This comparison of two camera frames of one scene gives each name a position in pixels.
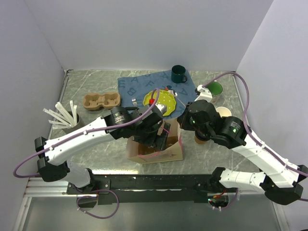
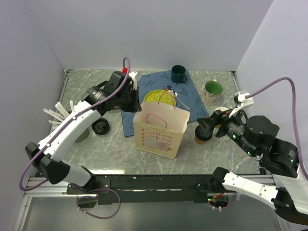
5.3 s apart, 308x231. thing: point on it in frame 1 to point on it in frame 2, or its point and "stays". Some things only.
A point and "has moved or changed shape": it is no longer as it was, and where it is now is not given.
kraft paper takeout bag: (145, 154) has moved or changed shape
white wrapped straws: (70, 120) stays
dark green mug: (178, 73) stays
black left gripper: (161, 141) to (135, 106)
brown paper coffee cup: (199, 141) stays
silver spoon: (175, 95) stays
